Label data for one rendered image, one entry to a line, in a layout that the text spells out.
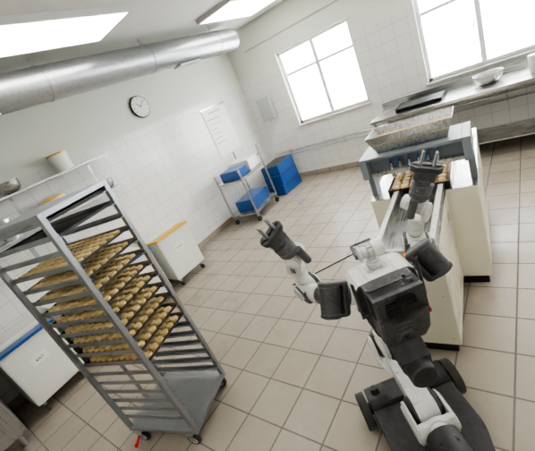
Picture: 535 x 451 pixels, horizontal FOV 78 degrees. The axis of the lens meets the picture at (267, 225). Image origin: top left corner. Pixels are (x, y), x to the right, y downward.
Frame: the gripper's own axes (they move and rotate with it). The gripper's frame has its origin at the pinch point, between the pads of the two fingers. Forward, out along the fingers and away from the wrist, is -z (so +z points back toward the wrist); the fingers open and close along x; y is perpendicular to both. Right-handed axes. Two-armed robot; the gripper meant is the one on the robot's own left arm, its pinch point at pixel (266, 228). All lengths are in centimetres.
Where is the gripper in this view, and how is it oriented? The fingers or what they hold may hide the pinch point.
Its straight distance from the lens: 133.5
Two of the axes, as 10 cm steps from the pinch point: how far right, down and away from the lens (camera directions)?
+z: 5.6, 5.7, 6.0
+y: 6.2, 2.0, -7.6
